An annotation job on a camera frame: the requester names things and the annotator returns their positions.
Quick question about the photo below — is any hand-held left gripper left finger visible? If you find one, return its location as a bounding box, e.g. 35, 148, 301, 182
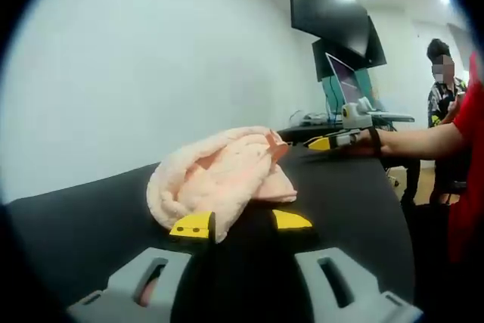
67, 211, 219, 323

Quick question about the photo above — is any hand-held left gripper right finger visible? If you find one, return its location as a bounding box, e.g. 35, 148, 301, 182
270, 208, 424, 323

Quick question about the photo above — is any pink fluffy towel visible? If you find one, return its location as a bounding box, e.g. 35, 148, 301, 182
146, 125, 299, 243

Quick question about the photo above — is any person's right hand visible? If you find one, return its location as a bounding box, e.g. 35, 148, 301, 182
350, 129, 380, 157

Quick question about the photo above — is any black side desk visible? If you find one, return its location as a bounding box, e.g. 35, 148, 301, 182
278, 121, 390, 147

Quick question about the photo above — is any teal stand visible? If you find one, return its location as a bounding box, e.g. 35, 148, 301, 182
321, 67, 376, 116

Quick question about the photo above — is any open silver laptop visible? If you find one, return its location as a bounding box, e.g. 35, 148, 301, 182
325, 51, 415, 123

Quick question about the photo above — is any black table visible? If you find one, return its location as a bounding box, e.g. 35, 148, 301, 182
7, 126, 417, 323

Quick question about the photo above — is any black monitor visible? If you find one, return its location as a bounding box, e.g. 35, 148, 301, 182
312, 15, 388, 82

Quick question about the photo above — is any person in red shirt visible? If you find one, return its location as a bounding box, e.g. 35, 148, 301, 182
447, 50, 484, 264

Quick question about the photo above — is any black wrist strap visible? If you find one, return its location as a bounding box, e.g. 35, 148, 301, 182
368, 126, 383, 157

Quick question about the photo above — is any large black wall screen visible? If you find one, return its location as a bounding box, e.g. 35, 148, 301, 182
286, 0, 371, 57

